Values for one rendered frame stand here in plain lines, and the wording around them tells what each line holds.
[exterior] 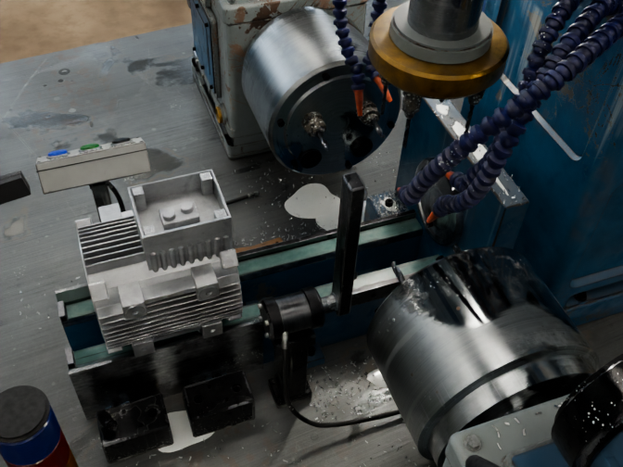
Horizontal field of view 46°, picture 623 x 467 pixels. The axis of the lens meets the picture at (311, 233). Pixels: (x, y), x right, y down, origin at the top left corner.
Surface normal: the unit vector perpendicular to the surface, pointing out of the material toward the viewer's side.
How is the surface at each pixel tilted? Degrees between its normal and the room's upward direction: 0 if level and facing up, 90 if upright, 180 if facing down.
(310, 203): 0
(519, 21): 90
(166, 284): 0
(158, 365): 90
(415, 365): 62
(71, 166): 58
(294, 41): 24
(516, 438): 0
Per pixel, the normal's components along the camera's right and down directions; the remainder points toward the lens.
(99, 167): 0.31, 0.23
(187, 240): 0.34, 0.70
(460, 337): -0.41, -0.48
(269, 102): -0.84, -0.07
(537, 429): 0.04, -0.67
